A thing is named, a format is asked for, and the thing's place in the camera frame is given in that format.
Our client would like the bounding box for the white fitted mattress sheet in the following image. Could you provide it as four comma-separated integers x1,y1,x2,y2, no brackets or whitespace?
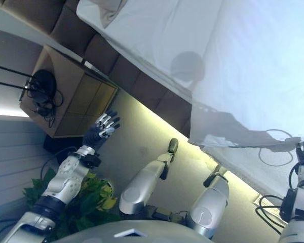
75,0,218,104

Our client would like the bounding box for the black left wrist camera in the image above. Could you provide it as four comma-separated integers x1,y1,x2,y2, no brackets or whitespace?
80,153,102,169

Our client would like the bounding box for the silver left robot leg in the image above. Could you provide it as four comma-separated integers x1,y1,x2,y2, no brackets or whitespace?
119,138,179,216

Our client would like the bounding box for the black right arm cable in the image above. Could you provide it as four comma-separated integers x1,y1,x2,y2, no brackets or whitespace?
255,161,302,228

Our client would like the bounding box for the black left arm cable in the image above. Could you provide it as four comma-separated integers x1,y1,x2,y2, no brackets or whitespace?
39,146,79,178

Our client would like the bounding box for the large beige pillow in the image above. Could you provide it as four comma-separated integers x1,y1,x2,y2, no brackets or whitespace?
98,0,127,28

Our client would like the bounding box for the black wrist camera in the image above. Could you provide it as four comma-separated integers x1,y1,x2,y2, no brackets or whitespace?
280,188,298,223
80,153,102,169

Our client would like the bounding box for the tufted upholstered headboard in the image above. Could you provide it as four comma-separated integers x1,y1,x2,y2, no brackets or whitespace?
1,0,79,35

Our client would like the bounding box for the silver robot torso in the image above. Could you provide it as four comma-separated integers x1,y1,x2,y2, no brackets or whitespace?
50,219,216,243

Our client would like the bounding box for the silver right robot leg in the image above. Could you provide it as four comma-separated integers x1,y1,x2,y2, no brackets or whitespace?
186,164,230,240

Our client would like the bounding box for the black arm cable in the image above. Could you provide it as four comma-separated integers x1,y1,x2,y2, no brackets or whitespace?
39,146,79,178
255,161,302,228

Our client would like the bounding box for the wooden nightstand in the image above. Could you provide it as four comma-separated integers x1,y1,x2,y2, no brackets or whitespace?
19,44,119,139

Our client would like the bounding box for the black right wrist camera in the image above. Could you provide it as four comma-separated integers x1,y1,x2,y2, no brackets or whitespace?
280,188,298,223

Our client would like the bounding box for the printed paper sheet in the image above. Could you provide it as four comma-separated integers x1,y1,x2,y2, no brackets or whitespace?
253,193,289,228

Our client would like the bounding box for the white duvet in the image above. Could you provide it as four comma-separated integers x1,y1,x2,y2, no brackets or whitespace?
187,0,304,200

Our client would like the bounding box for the green leafy plant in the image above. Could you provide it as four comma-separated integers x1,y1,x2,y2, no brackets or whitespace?
22,168,119,240

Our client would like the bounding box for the small black box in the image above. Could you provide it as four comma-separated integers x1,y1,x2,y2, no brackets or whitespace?
43,136,83,155

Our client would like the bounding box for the silver robot leg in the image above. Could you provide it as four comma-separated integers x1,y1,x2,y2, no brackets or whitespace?
119,138,179,216
186,164,230,240

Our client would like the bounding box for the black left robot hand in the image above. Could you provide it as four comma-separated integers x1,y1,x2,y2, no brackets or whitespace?
83,109,122,152

